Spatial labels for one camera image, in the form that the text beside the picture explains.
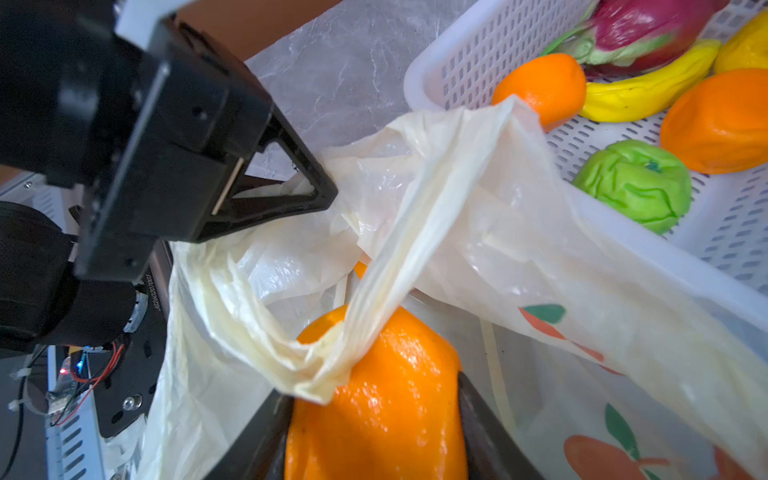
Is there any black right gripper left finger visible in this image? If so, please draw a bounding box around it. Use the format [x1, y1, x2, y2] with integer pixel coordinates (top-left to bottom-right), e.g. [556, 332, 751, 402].
[204, 390, 294, 480]

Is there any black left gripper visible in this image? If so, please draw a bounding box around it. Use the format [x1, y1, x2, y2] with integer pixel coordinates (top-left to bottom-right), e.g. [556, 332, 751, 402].
[1, 1, 338, 281]

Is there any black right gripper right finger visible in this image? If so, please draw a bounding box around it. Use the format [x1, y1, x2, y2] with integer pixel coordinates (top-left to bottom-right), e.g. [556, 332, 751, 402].
[458, 372, 543, 480]

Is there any orange fruit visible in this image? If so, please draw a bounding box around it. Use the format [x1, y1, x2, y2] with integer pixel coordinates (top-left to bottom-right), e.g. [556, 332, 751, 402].
[283, 260, 470, 480]
[660, 68, 767, 175]
[491, 53, 587, 132]

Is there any translucent printed plastic bag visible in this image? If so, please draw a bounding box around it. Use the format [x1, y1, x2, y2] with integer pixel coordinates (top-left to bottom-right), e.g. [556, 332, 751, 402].
[138, 100, 767, 479]

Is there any yellow banana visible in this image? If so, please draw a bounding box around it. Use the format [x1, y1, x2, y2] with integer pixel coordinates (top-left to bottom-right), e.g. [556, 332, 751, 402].
[579, 39, 722, 123]

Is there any pink dragon fruit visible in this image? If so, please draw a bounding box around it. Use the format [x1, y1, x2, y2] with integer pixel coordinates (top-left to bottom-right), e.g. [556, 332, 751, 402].
[543, 0, 728, 78]

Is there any yellow lemon fruit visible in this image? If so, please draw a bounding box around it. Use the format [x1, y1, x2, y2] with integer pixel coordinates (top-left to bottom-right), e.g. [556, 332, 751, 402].
[714, 9, 768, 74]

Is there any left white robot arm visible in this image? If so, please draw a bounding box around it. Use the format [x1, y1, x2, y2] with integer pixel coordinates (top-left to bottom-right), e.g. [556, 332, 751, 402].
[1, 1, 337, 438]

